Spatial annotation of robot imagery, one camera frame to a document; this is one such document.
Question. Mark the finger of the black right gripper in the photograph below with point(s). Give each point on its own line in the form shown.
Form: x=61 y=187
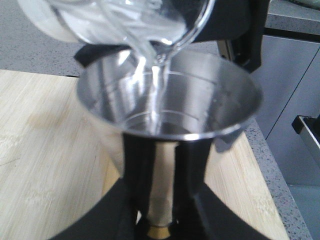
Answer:
x=241 y=24
x=92 y=52

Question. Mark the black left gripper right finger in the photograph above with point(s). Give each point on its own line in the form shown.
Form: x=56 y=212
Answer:
x=198 y=213

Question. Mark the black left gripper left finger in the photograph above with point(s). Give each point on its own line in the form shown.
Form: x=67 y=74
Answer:
x=122 y=213

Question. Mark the glass measuring beaker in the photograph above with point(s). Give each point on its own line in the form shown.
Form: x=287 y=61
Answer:
x=155 y=29

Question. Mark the steel double jigger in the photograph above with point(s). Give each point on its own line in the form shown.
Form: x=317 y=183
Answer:
x=195 y=96

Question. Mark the grey cabinet front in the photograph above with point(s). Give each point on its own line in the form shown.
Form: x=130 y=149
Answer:
x=290 y=79

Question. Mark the wooden cutting board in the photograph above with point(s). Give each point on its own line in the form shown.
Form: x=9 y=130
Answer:
x=53 y=169

